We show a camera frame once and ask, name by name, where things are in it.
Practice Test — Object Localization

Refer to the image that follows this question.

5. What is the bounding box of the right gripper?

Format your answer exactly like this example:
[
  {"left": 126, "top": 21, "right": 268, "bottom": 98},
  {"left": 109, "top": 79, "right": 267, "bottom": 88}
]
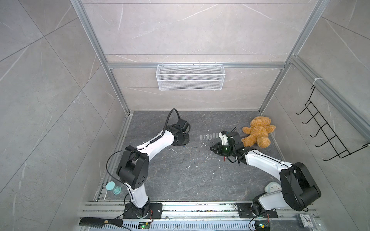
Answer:
[{"left": 210, "top": 142, "right": 236, "bottom": 157}]

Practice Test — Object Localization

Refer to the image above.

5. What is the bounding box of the white wire mesh basket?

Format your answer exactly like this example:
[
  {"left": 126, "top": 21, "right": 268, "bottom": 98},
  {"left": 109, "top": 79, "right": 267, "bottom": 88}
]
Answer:
[{"left": 156, "top": 64, "right": 225, "bottom": 91}]

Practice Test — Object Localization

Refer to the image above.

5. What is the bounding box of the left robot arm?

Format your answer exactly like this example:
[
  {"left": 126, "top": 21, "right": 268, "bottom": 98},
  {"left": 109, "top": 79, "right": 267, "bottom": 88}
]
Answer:
[{"left": 107, "top": 108, "right": 191, "bottom": 218}]

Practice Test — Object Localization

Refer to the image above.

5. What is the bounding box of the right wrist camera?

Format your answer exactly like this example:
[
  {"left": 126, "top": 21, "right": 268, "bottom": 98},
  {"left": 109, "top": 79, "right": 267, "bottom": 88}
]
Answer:
[{"left": 218, "top": 131, "right": 230, "bottom": 145}]

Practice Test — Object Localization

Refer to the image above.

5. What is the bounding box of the black wire hook rack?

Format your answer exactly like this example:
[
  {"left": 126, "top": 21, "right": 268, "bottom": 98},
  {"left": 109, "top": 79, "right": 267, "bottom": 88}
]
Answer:
[{"left": 295, "top": 86, "right": 370, "bottom": 162}]

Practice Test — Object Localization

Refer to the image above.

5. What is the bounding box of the teal sand timer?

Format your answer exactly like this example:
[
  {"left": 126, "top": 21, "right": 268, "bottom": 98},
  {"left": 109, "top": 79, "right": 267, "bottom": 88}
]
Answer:
[{"left": 106, "top": 181, "right": 122, "bottom": 195}]

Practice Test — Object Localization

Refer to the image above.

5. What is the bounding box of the aluminium mounting rail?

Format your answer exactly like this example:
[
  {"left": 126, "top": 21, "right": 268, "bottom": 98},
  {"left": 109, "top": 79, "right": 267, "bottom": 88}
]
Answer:
[{"left": 78, "top": 201, "right": 326, "bottom": 231}]

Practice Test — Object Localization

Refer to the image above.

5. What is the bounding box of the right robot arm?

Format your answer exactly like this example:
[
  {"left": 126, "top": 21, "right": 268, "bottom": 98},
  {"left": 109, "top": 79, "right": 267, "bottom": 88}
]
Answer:
[{"left": 210, "top": 131, "right": 321, "bottom": 217}]

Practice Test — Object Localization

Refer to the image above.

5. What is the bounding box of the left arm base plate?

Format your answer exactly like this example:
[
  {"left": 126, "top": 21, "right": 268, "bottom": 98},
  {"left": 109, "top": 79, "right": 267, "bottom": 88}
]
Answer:
[{"left": 122, "top": 203, "right": 163, "bottom": 219}]

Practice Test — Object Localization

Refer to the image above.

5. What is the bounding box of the brown teddy bear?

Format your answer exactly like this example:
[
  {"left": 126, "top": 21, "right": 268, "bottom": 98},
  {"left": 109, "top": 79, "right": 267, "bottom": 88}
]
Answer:
[{"left": 241, "top": 116, "right": 276, "bottom": 148}]

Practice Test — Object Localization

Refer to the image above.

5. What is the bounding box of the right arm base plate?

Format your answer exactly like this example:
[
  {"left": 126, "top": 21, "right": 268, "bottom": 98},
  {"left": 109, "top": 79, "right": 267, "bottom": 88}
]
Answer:
[{"left": 234, "top": 202, "right": 278, "bottom": 218}]

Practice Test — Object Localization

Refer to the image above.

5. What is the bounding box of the small white clock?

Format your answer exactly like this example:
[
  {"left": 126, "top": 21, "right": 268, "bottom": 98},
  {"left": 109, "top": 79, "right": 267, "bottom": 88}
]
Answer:
[{"left": 297, "top": 214, "right": 315, "bottom": 229}]

